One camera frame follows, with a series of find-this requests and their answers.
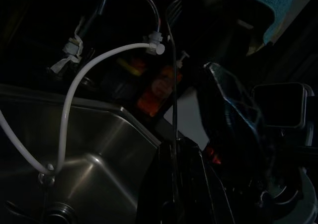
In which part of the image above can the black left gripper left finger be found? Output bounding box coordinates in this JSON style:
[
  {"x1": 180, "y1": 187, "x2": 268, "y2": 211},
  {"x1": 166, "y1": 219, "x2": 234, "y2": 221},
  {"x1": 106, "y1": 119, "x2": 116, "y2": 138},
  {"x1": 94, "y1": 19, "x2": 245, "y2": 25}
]
[{"x1": 135, "y1": 138, "x2": 178, "y2": 224}]

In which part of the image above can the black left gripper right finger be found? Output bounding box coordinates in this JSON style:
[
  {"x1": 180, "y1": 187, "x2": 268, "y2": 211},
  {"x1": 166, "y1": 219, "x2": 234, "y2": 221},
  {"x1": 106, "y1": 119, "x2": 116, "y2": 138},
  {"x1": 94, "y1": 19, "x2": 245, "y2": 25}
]
[{"x1": 176, "y1": 139, "x2": 236, "y2": 224}]

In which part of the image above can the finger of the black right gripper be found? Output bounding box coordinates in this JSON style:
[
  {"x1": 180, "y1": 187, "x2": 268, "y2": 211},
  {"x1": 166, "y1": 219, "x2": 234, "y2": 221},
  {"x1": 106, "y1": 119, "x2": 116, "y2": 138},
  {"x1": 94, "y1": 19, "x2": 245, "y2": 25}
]
[{"x1": 198, "y1": 61, "x2": 276, "y2": 210}]

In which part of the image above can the silver fork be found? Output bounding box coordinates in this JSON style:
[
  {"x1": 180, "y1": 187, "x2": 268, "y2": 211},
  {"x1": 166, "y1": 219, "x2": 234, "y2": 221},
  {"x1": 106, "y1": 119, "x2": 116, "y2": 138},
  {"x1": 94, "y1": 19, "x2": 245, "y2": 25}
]
[{"x1": 165, "y1": 0, "x2": 183, "y2": 145}]

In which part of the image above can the stainless steel sink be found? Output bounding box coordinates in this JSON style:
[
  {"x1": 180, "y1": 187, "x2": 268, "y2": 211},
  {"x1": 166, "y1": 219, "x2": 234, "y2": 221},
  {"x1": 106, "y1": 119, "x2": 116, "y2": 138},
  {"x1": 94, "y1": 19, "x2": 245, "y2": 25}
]
[{"x1": 0, "y1": 83, "x2": 162, "y2": 224}]

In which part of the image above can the orange soap pump bottle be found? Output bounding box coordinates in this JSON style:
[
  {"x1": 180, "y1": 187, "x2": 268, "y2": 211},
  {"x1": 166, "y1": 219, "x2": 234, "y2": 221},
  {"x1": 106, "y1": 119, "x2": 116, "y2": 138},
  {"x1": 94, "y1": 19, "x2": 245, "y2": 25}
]
[{"x1": 136, "y1": 51, "x2": 191, "y2": 118}]

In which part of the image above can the teal cloth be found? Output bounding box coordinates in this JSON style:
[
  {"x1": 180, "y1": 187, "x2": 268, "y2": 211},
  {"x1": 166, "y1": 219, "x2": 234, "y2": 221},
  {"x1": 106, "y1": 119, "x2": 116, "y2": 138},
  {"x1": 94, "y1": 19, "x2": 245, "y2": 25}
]
[{"x1": 248, "y1": 0, "x2": 318, "y2": 46}]

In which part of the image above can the metal sink drain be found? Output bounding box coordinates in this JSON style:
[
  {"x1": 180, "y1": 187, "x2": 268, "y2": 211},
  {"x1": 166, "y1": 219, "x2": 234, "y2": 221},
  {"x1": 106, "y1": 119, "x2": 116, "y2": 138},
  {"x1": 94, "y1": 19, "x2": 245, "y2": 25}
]
[{"x1": 42, "y1": 201, "x2": 78, "y2": 224}]

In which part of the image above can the black gooseneck faucet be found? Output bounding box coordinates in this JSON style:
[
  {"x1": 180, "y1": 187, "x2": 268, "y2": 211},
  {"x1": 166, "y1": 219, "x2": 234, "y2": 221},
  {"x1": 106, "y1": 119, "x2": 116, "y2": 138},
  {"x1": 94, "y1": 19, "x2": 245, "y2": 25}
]
[{"x1": 47, "y1": 0, "x2": 162, "y2": 80}]

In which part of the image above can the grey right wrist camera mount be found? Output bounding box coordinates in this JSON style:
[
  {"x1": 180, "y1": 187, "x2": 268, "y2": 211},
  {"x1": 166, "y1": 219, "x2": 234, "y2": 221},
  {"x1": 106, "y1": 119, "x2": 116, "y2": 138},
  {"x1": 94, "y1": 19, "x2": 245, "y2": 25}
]
[{"x1": 252, "y1": 82, "x2": 315, "y2": 147}]

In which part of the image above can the white faucet hose adapter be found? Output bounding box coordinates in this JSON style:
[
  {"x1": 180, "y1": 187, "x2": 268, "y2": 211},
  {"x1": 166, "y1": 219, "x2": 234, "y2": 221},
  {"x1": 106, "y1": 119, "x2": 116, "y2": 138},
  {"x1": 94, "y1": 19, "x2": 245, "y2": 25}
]
[{"x1": 143, "y1": 30, "x2": 166, "y2": 56}]

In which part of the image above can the thick white hose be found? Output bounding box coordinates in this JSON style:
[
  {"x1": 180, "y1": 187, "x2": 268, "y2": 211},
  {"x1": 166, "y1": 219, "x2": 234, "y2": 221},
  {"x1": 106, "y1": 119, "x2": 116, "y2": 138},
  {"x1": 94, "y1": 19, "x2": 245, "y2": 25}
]
[{"x1": 0, "y1": 42, "x2": 154, "y2": 177}]

